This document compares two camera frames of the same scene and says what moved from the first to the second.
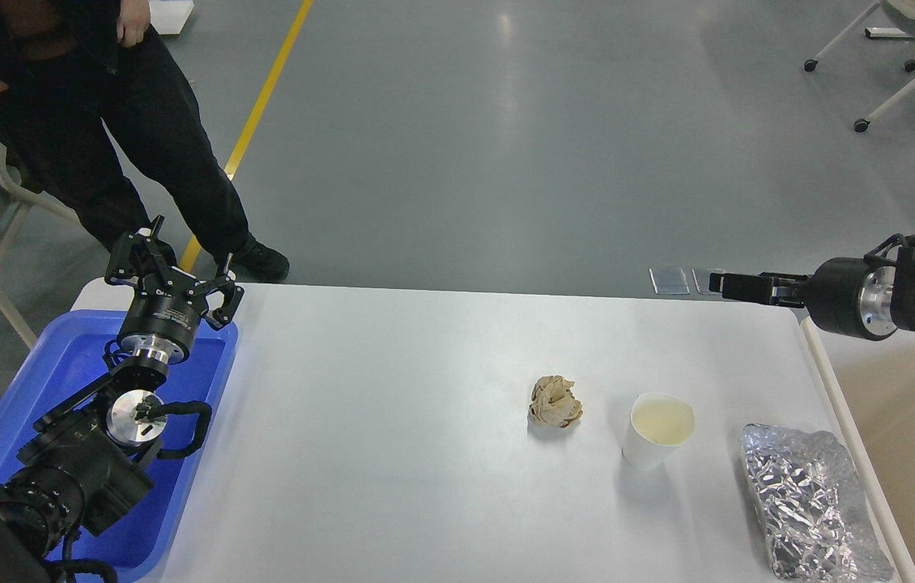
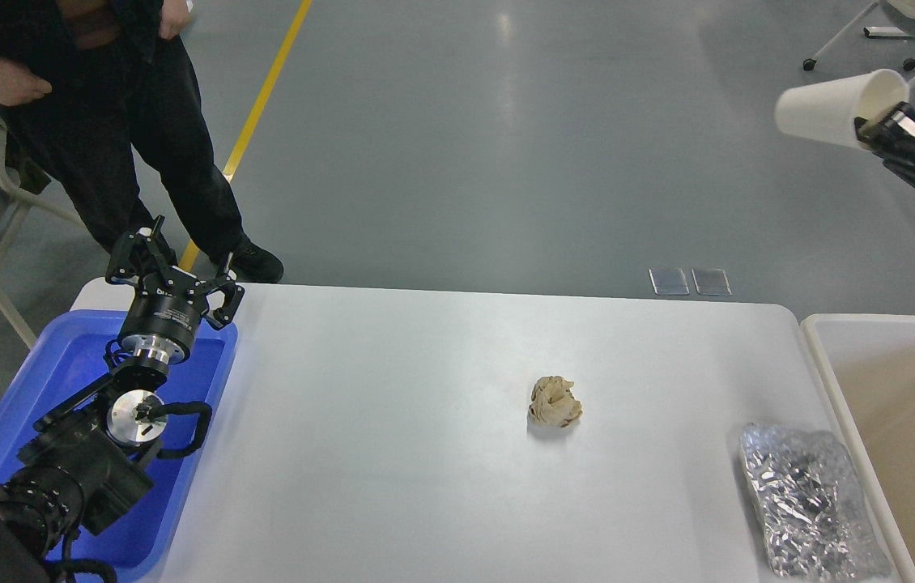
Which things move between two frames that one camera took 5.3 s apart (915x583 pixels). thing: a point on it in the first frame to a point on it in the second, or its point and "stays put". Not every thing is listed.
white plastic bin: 912,434 stays put
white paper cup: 659,423 to 827,112
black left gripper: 166,313 stays put
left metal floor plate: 670,281 stays put
